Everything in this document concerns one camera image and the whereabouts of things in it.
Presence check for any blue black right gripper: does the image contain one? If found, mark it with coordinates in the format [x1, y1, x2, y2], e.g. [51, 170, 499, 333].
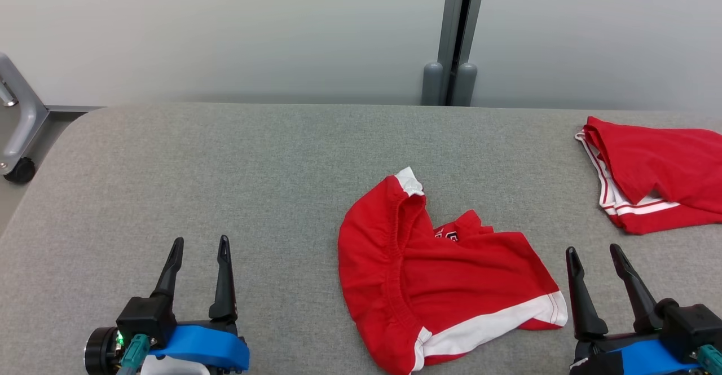
[565, 243, 703, 375]

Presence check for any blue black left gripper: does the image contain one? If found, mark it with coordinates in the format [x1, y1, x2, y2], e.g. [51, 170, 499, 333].
[148, 235, 251, 373]

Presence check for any red Bulls 23 jersey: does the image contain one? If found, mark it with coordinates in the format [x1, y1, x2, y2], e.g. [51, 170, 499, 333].
[575, 116, 722, 236]

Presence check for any red shorts white trim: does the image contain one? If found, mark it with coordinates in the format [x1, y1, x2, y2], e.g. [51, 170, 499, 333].
[337, 166, 569, 375]

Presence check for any teal plug left camera cable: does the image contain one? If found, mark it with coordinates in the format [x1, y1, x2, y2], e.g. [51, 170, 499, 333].
[115, 333, 152, 375]

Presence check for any teal plug camera cable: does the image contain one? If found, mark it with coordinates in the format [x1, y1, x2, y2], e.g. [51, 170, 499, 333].
[115, 333, 152, 375]
[697, 343, 722, 373]

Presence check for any teal plug right camera cable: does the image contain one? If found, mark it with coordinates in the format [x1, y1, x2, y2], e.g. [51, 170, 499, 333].
[697, 343, 722, 373]

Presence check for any grey metal cart frame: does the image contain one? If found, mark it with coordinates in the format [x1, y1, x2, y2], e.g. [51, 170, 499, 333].
[0, 52, 105, 184]

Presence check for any grey partition post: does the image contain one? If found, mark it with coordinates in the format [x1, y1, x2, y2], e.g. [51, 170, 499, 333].
[421, 0, 490, 107]

